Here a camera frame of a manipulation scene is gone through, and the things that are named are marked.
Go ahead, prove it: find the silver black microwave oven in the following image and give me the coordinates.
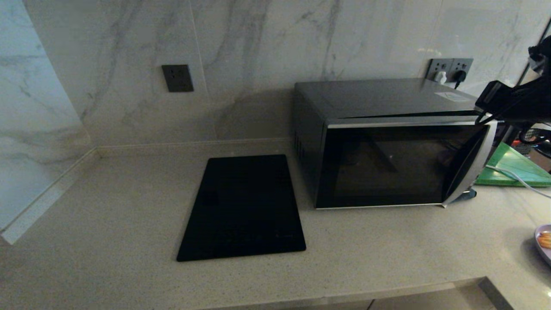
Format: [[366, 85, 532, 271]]
[[316, 119, 498, 210]]

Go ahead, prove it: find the purple plate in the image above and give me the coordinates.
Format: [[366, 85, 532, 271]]
[[534, 224, 551, 267]]

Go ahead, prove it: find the silver microwave oven body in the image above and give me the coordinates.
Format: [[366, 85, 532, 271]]
[[294, 78, 502, 207]]

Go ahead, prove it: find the green cutting board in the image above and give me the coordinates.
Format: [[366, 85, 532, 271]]
[[474, 142, 551, 188]]

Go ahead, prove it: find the dark rectangular pad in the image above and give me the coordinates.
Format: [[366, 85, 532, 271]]
[[448, 189, 477, 205]]

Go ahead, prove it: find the black induction cooktop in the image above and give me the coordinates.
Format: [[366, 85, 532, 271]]
[[176, 154, 307, 262]]

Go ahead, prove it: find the light grey wall socket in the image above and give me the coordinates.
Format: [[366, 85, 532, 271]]
[[449, 58, 474, 83], [426, 59, 453, 82]]

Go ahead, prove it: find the black wire basket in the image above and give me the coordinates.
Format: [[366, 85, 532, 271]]
[[514, 127, 551, 158]]

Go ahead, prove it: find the white cable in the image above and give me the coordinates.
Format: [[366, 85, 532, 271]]
[[486, 165, 551, 199]]

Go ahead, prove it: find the dark grey wall socket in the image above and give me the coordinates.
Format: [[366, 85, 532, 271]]
[[162, 65, 194, 93]]

